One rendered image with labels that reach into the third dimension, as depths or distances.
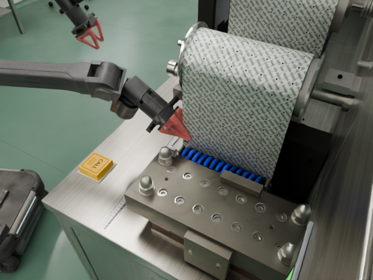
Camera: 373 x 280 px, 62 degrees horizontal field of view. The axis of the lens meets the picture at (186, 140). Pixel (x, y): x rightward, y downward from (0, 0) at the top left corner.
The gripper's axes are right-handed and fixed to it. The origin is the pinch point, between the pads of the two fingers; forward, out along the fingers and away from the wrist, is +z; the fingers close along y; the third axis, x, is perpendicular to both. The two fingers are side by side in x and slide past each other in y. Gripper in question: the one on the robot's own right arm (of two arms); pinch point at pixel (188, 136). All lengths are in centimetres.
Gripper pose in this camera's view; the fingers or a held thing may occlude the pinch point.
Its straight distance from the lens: 76.9
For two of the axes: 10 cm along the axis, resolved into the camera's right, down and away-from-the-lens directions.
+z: 7.5, 6.5, 0.6
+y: -4.8, 6.2, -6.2
